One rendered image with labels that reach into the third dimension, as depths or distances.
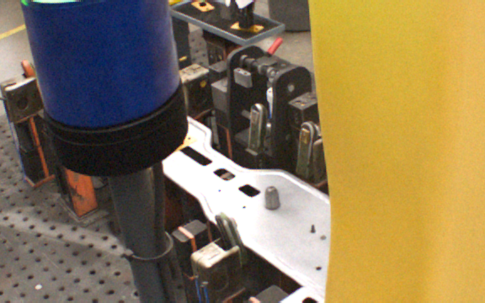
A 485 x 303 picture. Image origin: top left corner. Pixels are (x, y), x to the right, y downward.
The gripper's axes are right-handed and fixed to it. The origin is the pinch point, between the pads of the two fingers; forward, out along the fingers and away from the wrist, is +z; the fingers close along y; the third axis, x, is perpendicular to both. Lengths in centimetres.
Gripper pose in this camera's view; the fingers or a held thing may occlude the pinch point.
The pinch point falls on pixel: (246, 19)
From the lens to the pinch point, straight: 196.3
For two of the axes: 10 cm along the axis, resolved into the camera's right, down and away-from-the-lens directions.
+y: -5.4, 5.1, -6.7
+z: 0.9, 8.3, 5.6
